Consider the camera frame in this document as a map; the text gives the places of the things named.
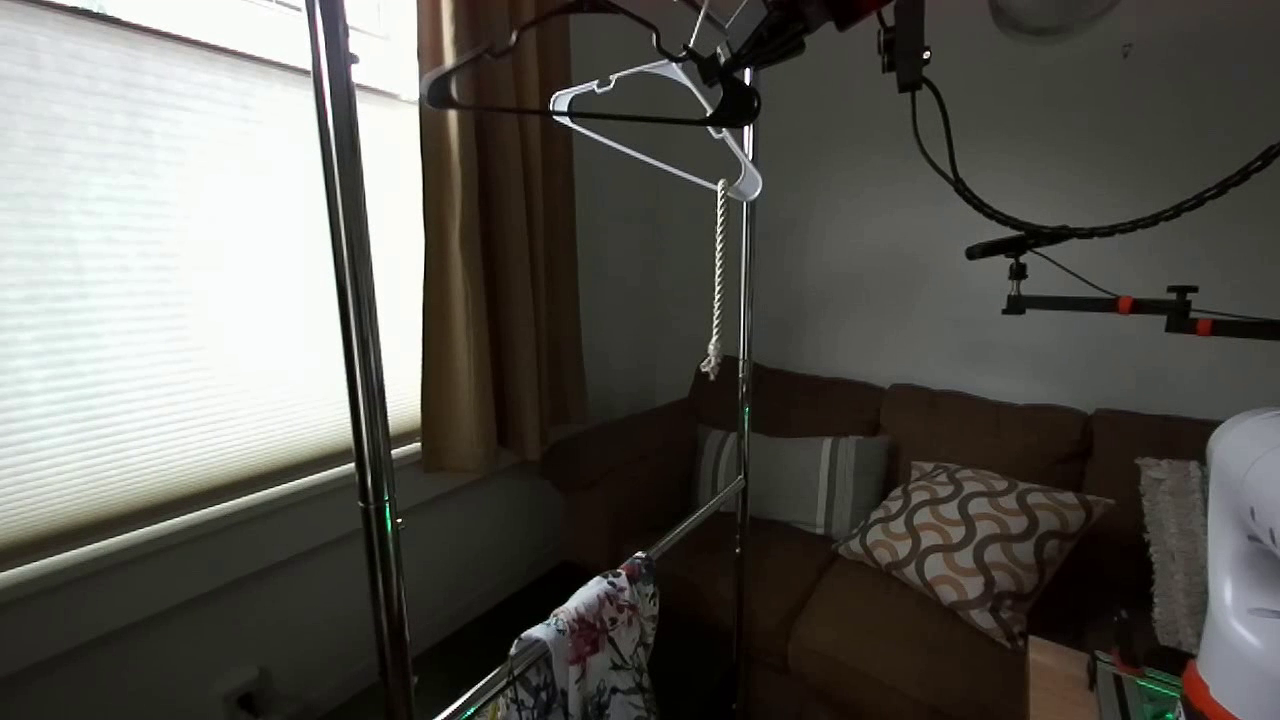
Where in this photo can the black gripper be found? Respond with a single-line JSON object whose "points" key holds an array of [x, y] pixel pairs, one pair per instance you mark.
{"points": [[814, 23]]}

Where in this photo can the black coat hanger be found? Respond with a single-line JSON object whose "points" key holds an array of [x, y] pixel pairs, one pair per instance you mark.
{"points": [[603, 116]]}

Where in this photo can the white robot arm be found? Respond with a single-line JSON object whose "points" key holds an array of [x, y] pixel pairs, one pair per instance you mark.
{"points": [[1247, 563]]}

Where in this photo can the white coat hanger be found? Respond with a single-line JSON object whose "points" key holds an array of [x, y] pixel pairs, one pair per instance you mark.
{"points": [[747, 183]]}

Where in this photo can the brown curtain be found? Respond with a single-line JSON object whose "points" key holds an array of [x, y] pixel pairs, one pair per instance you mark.
{"points": [[501, 295]]}

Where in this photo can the round white ceiling lamp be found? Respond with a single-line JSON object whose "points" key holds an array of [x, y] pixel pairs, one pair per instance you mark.
{"points": [[1053, 11]]}

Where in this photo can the grey striped pillow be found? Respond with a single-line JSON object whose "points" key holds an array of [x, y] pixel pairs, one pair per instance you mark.
{"points": [[800, 482]]}

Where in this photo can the silver metal clothes rack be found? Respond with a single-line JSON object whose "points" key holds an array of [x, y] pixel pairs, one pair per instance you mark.
{"points": [[348, 264]]}

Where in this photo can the wave patterned pillow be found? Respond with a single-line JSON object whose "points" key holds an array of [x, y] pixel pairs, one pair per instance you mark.
{"points": [[975, 540]]}

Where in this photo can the brown couch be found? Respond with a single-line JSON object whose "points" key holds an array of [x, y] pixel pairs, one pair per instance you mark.
{"points": [[854, 643]]}

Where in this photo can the floral patterned cloth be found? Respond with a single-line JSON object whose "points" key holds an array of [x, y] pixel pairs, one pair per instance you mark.
{"points": [[603, 654]]}

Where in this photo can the wide white window blind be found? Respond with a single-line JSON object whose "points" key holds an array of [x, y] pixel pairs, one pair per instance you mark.
{"points": [[160, 264]]}

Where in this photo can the white fluffy pillow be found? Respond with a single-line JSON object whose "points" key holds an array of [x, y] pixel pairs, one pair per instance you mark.
{"points": [[1169, 544]]}

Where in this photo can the brown cardboard box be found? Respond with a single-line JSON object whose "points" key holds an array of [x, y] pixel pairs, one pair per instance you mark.
{"points": [[1062, 680]]}

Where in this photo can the green object by base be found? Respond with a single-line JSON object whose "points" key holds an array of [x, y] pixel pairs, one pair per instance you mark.
{"points": [[1143, 685]]}

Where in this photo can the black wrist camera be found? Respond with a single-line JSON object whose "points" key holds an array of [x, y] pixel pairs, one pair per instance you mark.
{"points": [[906, 44]]}

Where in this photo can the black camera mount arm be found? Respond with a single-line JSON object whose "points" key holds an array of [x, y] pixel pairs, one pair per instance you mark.
{"points": [[1106, 307]]}

